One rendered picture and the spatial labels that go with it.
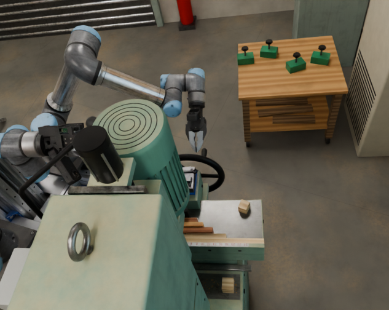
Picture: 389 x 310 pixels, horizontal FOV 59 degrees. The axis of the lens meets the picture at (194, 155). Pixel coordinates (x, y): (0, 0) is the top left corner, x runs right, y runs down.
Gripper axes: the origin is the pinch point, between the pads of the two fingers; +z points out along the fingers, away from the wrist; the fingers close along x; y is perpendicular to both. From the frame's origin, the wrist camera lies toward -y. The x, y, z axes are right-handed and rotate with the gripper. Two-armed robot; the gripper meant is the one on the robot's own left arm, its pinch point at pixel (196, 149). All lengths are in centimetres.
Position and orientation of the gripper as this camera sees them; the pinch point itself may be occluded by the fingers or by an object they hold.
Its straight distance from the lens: 143.8
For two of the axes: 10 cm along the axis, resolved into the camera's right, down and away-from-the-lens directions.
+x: -9.8, 0.3, 1.7
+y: 1.7, 1.3, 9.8
